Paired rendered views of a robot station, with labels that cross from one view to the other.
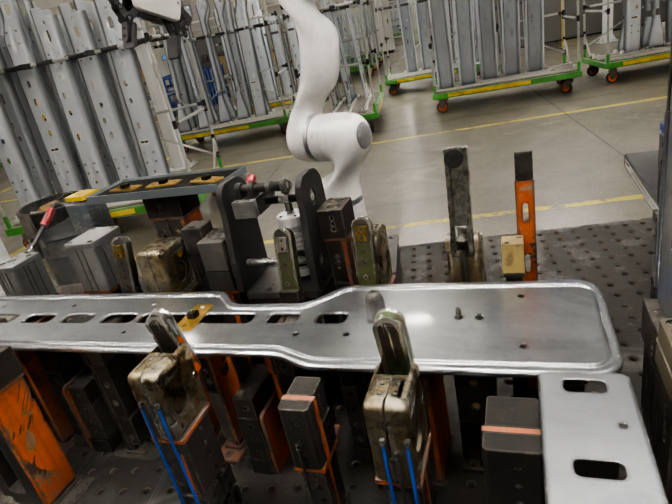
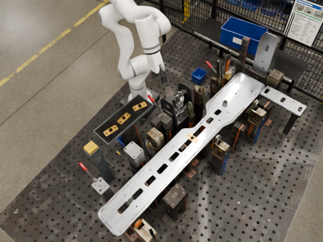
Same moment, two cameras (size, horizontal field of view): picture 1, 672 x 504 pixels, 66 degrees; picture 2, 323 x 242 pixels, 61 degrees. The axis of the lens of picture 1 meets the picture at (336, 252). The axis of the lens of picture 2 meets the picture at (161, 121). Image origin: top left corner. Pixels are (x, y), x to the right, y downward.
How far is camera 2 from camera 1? 1.64 m
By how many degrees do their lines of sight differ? 55
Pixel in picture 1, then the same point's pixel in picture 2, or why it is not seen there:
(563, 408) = (269, 96)
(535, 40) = not seen: outside the picture
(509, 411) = (263, 102)
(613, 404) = (272, 90)
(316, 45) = (130, 39)
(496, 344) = (248, 93)
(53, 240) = not seen: outside the picture
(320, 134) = (141, 68)
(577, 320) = (250, 81)
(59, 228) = not seen: outside the picture
